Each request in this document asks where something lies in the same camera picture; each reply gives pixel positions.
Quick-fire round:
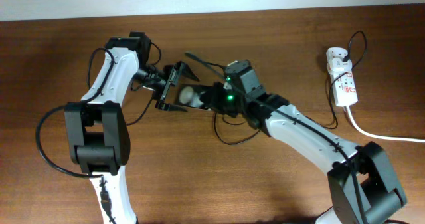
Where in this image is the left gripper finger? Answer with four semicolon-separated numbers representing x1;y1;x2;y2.
181;62;200;82
163;103;187;112

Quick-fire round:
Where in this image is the black charging cable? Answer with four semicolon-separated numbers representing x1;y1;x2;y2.
213;31;368;146

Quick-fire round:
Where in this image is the black smartphone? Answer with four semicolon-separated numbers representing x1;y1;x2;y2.
174;84;211;110

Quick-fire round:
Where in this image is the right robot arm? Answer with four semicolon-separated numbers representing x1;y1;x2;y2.
201;60;407;223

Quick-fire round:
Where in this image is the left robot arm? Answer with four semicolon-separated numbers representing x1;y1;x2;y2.
64;31;198;223

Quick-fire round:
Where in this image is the white charger plug adapter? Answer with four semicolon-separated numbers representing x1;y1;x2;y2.
329;58;352;73

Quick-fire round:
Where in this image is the white power strip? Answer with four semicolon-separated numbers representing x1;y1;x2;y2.
326;47;358;107

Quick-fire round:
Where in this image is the white power strip cord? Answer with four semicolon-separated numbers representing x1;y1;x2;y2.
343;105;425;144

